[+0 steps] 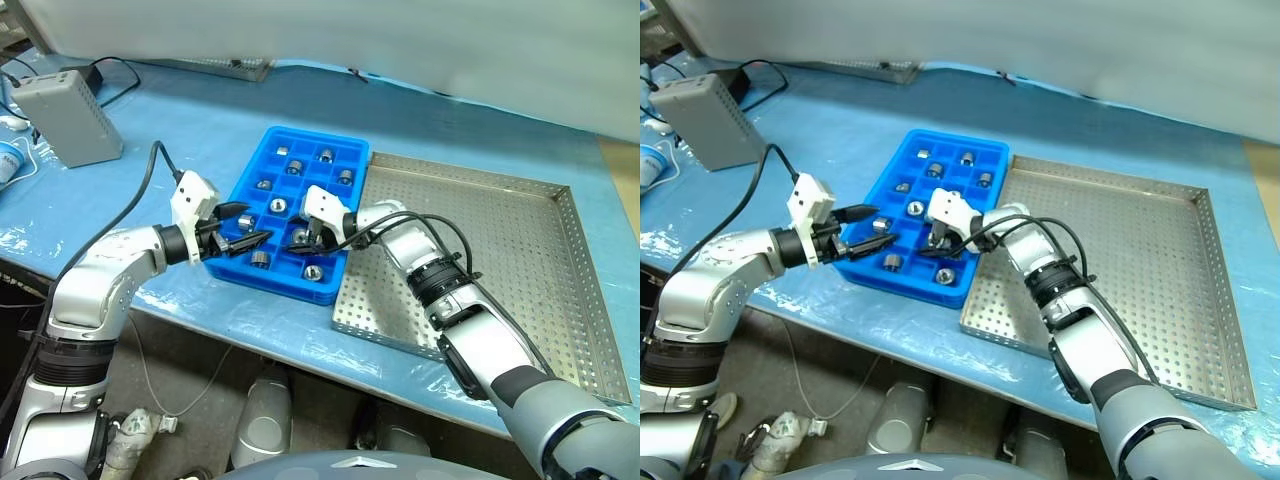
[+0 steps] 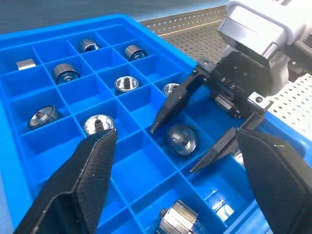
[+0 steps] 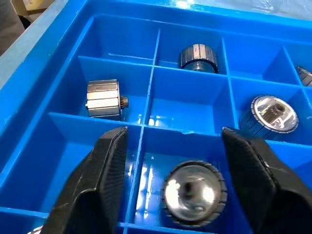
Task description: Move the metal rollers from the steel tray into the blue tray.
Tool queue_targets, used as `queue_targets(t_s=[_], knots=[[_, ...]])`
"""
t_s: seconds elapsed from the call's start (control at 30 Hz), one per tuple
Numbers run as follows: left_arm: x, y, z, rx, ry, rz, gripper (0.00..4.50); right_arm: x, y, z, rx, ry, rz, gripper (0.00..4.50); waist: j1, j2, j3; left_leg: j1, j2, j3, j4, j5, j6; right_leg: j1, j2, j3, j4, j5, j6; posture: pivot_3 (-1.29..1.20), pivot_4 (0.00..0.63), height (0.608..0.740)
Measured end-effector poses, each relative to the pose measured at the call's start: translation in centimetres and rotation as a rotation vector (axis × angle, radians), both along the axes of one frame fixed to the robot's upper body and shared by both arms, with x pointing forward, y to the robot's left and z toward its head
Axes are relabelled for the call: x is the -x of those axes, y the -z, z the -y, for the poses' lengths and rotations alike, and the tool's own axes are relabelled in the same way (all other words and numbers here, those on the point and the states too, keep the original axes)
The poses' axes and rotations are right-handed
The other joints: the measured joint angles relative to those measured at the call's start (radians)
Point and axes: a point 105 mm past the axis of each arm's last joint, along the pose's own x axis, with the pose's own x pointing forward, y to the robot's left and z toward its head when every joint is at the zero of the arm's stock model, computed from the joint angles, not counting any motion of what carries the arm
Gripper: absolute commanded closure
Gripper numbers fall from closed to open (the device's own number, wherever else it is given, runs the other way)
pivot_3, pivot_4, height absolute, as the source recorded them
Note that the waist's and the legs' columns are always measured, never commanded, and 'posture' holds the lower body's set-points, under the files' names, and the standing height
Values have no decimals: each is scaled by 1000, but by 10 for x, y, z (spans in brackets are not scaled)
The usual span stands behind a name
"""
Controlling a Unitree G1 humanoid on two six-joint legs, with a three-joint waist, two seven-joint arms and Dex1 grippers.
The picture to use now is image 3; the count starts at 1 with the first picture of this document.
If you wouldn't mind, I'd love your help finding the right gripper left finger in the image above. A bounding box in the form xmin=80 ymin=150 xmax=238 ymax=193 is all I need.
xmin=40 ymin=126 xmax=129 ymax=234

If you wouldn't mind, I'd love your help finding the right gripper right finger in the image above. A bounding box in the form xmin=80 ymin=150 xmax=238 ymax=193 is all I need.
xmin=221 ymin=126 xmax=312 ymax=234

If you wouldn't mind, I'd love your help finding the ribbed metal roller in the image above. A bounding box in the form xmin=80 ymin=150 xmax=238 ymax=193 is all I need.
xmin=179 ymin=43 xmax=219 ymax=74
xmin=295 ymin=66 xmax=312 ymax=87
xmin=239 ymin=94 xmax=300 ymax=142
xmin=85 ymin=79 xmax=129 ymax=121
xmin=160 ymin=160 xmax=229 ymax=229

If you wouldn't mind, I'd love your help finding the blue plastic compartment tray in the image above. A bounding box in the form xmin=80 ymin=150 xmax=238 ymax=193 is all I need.
xmin=0 ymin=0 xmax=312 ymax=234

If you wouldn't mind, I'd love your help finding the brown cardboard box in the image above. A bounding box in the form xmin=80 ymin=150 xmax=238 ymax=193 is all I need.
xmin=18 ymin=0 xmax=69 ymax=17

